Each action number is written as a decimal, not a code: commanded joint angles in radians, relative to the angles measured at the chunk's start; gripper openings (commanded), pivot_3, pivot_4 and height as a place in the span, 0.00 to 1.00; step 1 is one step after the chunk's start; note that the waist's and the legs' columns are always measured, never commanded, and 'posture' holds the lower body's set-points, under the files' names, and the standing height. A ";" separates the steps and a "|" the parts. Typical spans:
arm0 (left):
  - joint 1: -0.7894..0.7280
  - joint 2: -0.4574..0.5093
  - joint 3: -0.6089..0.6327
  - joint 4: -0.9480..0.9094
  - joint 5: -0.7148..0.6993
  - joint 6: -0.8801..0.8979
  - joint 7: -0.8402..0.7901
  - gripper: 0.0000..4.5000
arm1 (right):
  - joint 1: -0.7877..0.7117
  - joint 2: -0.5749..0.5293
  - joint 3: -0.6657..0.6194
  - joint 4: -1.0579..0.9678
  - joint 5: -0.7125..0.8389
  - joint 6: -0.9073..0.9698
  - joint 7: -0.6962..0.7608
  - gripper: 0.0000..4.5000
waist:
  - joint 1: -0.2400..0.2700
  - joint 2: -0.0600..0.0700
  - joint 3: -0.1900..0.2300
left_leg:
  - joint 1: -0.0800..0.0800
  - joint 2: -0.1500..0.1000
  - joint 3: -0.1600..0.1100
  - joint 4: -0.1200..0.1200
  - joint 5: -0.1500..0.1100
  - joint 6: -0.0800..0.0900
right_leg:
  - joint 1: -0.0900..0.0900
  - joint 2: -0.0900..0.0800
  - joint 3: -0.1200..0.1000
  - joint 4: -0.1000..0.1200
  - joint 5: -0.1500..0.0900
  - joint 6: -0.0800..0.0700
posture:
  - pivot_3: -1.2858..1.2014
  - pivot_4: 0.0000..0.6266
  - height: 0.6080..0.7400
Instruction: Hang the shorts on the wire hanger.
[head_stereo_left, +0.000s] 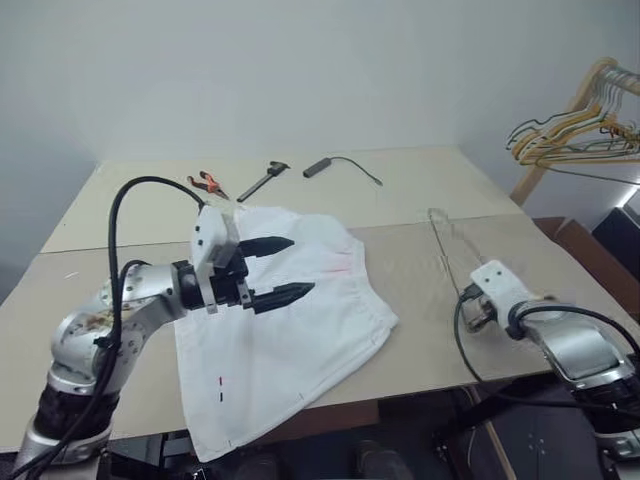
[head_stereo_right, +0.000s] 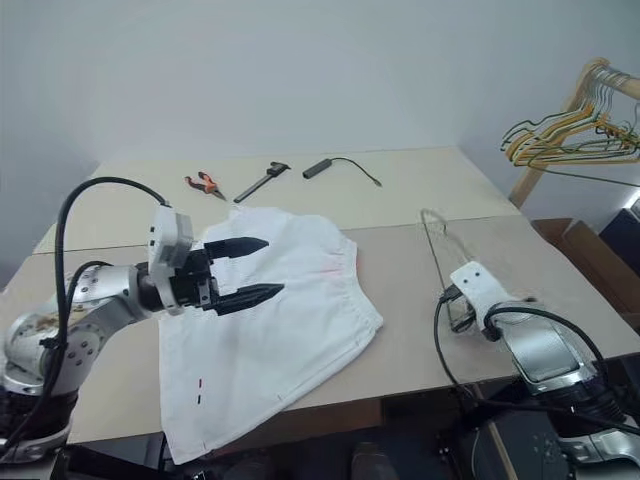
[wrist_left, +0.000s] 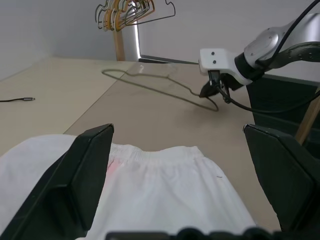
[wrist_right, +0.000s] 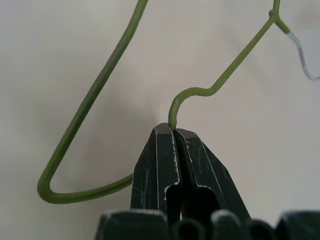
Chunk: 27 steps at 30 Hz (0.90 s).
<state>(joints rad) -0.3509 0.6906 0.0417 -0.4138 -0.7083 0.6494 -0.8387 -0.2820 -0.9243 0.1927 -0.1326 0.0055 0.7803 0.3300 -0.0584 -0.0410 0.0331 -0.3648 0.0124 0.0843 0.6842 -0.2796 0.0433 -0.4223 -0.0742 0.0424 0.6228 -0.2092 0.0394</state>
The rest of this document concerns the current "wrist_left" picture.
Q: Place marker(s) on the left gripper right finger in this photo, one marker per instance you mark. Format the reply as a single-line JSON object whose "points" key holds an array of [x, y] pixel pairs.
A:
{"points": [[287, 180]]}

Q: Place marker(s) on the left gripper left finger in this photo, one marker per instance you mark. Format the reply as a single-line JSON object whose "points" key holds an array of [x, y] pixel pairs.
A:
{"points": [[57, 190]]}

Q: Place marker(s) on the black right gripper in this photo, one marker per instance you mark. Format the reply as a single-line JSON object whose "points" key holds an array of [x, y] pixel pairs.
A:
{"points": [[228, 82]]}

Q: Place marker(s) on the white shorts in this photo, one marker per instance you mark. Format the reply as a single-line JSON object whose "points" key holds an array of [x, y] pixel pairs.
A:
{"points": [[162, 187]]}

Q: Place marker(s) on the bunch of hangers on rack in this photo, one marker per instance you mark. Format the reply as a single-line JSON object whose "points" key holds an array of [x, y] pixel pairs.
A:
{"points": [[116, 20]]}

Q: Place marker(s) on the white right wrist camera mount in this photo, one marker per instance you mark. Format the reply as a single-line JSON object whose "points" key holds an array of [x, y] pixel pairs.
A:
{"points": [[215, 58]]}

